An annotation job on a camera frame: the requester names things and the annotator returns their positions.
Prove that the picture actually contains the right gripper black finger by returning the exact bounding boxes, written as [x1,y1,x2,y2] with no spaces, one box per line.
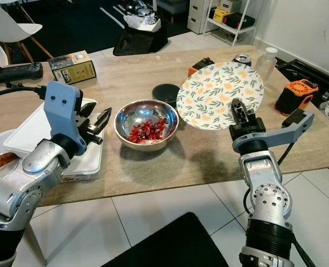
[231,99,251,127]

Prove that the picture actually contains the floral print plate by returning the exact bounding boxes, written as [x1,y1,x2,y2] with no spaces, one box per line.
[176,61,264,131]

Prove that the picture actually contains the stainless steel bowl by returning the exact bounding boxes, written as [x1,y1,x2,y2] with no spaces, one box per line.
[114,99,179,152]

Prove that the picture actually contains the yellow cardboard box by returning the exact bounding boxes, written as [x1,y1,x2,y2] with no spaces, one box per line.
[48,51,97,85]

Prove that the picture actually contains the red wrapped candies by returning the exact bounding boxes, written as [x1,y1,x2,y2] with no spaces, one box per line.
[128,117,165,144]

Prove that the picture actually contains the purple drink can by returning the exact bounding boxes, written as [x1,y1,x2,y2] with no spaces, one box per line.
[233,53,253,66]

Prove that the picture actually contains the clear plastic bottle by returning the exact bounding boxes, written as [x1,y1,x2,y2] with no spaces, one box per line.
[254,47,279,84]

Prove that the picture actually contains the orange black device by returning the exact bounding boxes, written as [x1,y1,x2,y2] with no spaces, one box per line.
[274,79,318,116]
[188,57,215,77]

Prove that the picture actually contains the white lidded food container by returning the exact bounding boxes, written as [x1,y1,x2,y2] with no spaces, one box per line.
[3,97,104,180]

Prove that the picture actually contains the small black bowl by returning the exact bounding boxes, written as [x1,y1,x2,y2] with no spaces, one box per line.
[152,83,181,107]

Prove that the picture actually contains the brown sausage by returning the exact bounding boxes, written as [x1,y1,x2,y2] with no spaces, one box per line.
[0,151,20,172]

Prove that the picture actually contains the light wooden table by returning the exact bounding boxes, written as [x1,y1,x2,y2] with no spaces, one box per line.
[0,46,324,267]

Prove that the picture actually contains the white open shelf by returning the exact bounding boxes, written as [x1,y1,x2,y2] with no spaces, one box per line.
[206,0,257,46]

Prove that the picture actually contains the black remote controller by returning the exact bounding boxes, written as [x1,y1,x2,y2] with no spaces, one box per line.
[0,61,44,86]

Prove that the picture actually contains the black bag with white contents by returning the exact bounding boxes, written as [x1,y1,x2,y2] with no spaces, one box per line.
[113,12,169,56]

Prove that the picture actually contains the black case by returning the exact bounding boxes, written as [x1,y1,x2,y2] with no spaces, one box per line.
[224,12,255,28]

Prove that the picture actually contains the small yellow box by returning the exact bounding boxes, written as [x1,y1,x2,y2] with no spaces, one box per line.
[209,7,232,22]

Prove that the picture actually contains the white drawer cabinet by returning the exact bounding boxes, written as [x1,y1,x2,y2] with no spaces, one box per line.
[188,0,212,34]

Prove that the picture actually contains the black floor mat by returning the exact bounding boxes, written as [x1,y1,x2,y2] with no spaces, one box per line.
[100,211,229,267]

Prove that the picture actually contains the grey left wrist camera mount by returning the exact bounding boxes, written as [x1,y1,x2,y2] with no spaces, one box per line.
[45,81,88,156]

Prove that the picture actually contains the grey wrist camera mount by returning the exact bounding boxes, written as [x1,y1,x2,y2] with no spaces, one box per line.
[45,81,88,156]
[234,110,315,154]

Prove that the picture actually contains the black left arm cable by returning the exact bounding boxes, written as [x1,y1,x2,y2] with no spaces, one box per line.
[0,83,55,102]

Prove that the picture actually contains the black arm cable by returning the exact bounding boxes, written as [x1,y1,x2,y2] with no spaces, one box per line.
[242,142,318,267]
[0,83,55,102]

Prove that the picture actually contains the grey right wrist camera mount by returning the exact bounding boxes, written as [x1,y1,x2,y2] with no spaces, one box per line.
[234,110,315,154]

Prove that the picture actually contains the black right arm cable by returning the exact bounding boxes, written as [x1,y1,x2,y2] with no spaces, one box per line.
[242,142,318,267]

